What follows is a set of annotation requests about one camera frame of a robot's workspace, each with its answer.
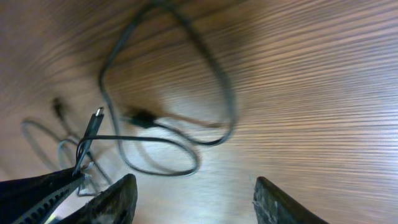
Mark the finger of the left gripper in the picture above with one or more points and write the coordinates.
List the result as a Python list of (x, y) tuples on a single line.
[(33, 200)]

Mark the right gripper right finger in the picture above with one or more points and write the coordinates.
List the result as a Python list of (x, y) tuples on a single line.
[(273, 206)]

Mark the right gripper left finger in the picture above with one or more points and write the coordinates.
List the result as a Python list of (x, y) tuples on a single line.
[(117, 204)]

